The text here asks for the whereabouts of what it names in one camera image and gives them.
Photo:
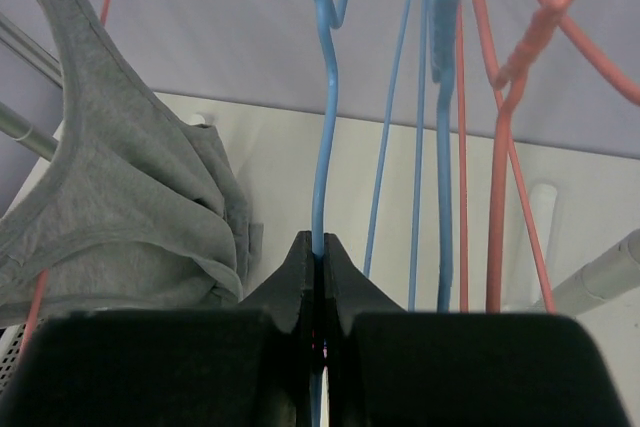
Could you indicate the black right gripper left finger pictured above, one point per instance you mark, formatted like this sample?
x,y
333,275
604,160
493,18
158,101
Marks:
x,y
243,366

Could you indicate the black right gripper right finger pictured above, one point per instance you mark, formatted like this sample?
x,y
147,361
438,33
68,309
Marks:
x,y
391,367

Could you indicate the blue hanger of green top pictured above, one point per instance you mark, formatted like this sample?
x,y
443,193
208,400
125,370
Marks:
x,y
330,16

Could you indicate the pink hanger of black top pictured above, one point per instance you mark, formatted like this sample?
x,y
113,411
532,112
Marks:
x,y
551,15

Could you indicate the blue hanger of mauve top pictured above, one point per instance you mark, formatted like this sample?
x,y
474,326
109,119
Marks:
x,y
437,36

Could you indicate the pink hanger of brown top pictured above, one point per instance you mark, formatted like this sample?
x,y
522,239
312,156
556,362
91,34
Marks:
x,y
536,248

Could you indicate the grey tank top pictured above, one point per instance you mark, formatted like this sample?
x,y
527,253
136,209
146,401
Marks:
x,y
137,208

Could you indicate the white plastic basket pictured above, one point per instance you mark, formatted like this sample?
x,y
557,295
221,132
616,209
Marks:
x,y
10,345

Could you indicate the silver clothes rack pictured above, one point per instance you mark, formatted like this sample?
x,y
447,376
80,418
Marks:
x,y
585,206

